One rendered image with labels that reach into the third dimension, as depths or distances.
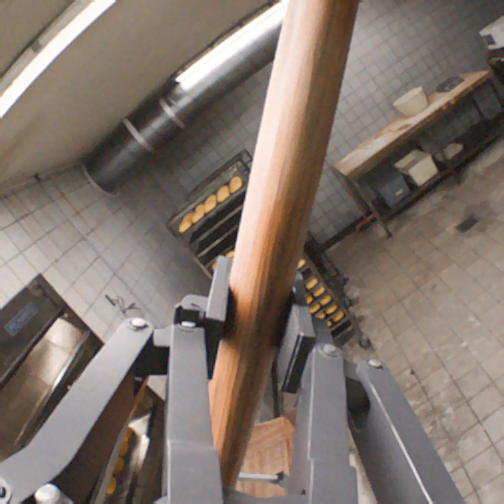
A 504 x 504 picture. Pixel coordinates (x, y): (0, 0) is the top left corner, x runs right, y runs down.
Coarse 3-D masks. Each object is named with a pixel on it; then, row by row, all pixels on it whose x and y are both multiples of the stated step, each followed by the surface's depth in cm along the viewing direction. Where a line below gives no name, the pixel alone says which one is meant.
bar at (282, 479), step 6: (240, 474) 141; (246, 474) 142; (252, 474) 142; (258, 474) 142; (276, 474) 143; (282, 474) 141; (240, 480) 141; (246, 480) 141; (252, 480) 141; (258, 480) 141; (264, 480) 141; (270, 480) 141; (276, 480) 140; (282, 480) 140; (288, 480) 141; (282, 486) 141
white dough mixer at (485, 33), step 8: (496, 24) 361; (480, 32) 379; (488, 32) 364; (496, 32) 356; (488, 40) 376; (496, 40) 362; (488, 56) 398; (496, 56) 376; (496, 64) 376; (496, 72) 386
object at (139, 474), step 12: (156, 408) 204; (156, 420) 195; (144, 432) 189; (156, 432) 189; (144, 444) 179; (144, 456) 170; (144, 468) 164; (132, 480) 157; (144, 480) 158; (132, 492) 149
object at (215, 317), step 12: (228, 264) 21; (216, 276) 20; (228, 276) 20; (216, 288) 18; (216, 300) 17; (216, 312) 16; (216, 324) 16; (216, 336) 16; (216, 348) 16; (216, 360) 16
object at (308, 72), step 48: (288, 0) 15; (336, 0) 14; (288, 48) 15; (336, 48) 15; (288, 96) 16; (336, 96) 16; (288, 144) 16; (288, 192) 17; (240, 240) 18; (288, 240) 17; (240, 288) 18; (288, 288) 19; (240, 336) 19; (240, 384) 20; (240, 432) 21
